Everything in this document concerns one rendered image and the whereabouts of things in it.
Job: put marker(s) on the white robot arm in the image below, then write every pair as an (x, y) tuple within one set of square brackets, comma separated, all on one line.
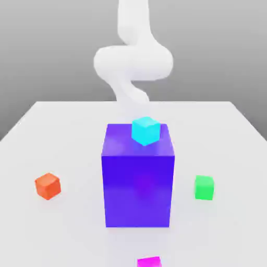
[(133, 62)]

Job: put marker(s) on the small cyan cube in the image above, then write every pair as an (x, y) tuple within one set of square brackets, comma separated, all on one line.
[(145, 131)]

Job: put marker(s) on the large purple box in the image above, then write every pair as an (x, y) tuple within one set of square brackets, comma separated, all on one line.
[(136, 187)]

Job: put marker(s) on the small orange cube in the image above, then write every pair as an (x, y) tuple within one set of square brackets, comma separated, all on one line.
[(48, 186)]

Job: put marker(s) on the small green cube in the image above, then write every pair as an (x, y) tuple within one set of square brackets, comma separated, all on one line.
[(204, 187)]

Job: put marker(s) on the small magenta cube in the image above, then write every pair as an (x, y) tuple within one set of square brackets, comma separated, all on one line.
[(149, 262)]

